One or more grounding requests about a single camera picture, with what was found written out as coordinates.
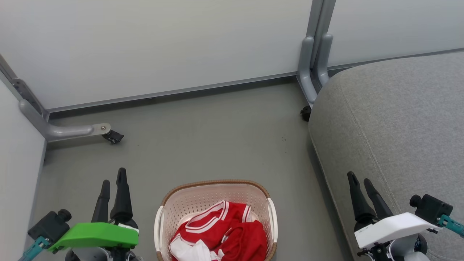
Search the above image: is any teal camera bracket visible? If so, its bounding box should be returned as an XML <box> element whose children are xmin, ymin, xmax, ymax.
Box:
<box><xmin>436</xmin><ymin>214</ymin><xmax>464</xmax><ymax>239</ymax></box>
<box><xmin>18</xmin><ymin>236</ymin><xmax>50</xmax><ymax>261</ymax></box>

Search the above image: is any red and white jersey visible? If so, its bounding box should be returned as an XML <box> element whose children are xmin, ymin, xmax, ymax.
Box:
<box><xmin>169</xmin><ymin>200</ymin><xmax>268</xmax><ymax>261</ymax></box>

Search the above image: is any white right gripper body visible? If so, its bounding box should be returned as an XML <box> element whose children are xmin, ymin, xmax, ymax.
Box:
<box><xmin>354</xmin><ymin>212</ymin><xmax>442</xmax><ymax>261</ymax></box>

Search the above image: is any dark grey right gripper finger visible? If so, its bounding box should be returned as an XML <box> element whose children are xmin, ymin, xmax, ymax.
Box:
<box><xmin>363</xmin><ymin>178</ymin><xmax>394</xmax><ymax>220</ymax></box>
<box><xmin>347</xmin><ymin>171</ymin><xmax>378</xmax><ymax>228</ymax></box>

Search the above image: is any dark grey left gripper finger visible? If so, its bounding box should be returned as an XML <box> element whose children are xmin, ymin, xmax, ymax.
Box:
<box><xmin>109</xmin><ymin>167</ymin><xmax>139</xmax><ymax>229</ymax></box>
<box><xmin>91</xmin><ymin>180</ymin><xmax>111</xmax><ymax>223</ymax></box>

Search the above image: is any white perforated laundry basket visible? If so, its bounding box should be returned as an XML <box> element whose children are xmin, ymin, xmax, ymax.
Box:
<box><xmin>154</xmin><ymin>180</ymin><xmax>278</xmax><ymax>261</ymax></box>

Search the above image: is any grey partition foot with bolt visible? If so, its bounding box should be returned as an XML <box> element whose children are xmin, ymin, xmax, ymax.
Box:
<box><xmin>11</xmin><ymin>78</ymin><xmax>112</xmax><ymax>142</ymax></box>

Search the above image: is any teal right camera bracket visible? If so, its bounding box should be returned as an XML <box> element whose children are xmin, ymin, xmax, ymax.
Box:
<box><xmin>436</xmin><ymin>214</ymin><xmax>464</xmax><ymax>239</ymax></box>

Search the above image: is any teal left camera bracket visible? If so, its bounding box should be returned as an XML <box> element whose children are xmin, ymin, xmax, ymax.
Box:
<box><xmin>18</xmin><ymin>236</ymin><xmax>50</xmax><ymax>261</ymax></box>

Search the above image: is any grey fabric sofa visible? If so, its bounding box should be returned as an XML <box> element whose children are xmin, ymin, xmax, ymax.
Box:
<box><xmin>308</xmin><ymin>51</ymin><xmax>464</xmax><ymax>261</ymax></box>

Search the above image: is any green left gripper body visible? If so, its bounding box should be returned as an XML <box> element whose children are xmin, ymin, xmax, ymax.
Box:
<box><xmin>49</xmin><ymin>217</ymin><xmax>140</xmax><ymax>253</ymax></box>

